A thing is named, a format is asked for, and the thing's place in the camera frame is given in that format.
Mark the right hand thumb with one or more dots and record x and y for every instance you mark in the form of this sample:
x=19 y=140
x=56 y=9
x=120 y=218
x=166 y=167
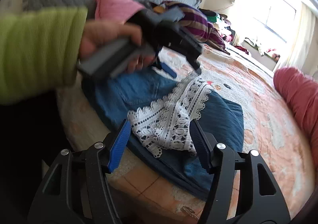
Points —
x=189 y=212

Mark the left hand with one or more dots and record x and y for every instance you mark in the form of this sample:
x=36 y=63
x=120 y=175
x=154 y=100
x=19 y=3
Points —
x=97 y=33

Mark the red rolled duvet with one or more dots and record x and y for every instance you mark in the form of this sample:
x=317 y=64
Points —
x=300 y=93

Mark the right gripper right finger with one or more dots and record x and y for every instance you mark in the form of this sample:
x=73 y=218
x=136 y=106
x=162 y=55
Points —
x=243 y=188

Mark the cream window curtain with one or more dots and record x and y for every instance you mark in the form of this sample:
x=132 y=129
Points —
x=299 y=43

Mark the orange white bear blanket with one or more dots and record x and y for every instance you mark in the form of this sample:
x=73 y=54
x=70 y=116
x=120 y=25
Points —
x=269 y=127

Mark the blue denim pants lace trim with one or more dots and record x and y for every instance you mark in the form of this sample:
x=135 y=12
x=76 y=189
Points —
x=160 y=111

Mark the window sill clutter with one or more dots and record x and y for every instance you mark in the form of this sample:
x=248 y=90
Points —
x=258 y=52

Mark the purple striped pillow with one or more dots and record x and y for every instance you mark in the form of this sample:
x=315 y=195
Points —
x=195 y=22

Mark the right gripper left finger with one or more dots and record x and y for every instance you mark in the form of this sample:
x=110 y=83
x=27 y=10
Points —
x=75 y=188

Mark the clothes pile by window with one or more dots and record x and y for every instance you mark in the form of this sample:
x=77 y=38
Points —
x=221 y=23

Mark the pink quilted pillow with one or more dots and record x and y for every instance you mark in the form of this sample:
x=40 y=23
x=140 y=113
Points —
x=117 y=10

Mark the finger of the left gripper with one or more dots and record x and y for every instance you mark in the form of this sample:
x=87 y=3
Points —
x=168 y=70

